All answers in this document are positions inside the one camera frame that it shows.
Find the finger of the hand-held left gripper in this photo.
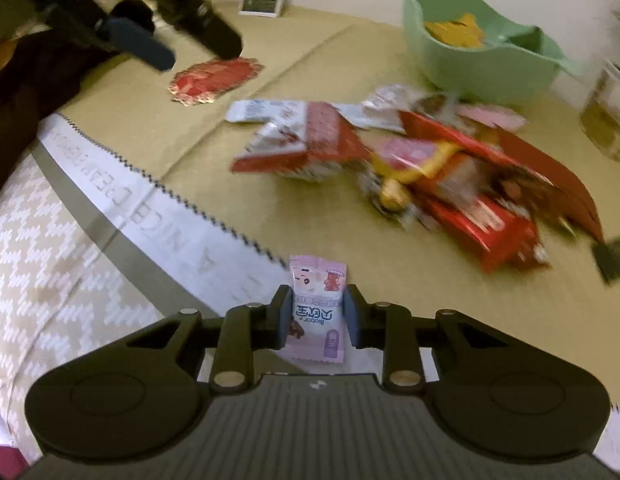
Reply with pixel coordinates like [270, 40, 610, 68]
[44, 0, 177, 72]
[154, 0, 243, 59]

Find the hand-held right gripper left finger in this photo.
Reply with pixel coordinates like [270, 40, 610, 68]
[107, 284, 293, 394]

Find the potted plant in white pot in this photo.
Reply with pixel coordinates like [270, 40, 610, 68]
[579, 0, 620, 163]

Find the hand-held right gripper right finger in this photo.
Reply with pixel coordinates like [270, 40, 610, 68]
[344, 284, 528, 394]

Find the pink snack packet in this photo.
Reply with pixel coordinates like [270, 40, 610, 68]
[288, 255, 349, 363]

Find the black cracker packet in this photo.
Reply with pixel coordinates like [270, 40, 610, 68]
[592, 236, 620, 287]

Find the beige printed cloth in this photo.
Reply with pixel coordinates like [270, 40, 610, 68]
[0, 5, 620, 480]

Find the pile of snack packets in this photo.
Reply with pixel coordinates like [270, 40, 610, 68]
[225, 84, 606, 273]

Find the red paper cutout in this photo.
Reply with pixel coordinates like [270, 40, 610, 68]
[167, 57, 265, 107]

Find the green plastic basin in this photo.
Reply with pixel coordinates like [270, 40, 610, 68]
[397, 0, 582, 108]

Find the yellow snack packet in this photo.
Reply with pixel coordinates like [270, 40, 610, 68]
[424, 12, 486, 50]

